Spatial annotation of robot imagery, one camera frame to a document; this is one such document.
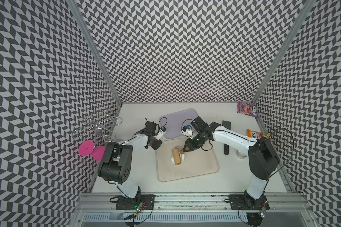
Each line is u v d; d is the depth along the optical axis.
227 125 1.02
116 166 0.46
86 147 0.64
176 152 0.87
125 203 0.68
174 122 1.06
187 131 0.79
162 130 0.87
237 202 0.73
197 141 0.74
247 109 1.09
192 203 0.74
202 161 0.88
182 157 0.84
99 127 0.70
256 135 0.96
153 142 0.82
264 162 0.47
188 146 0.77
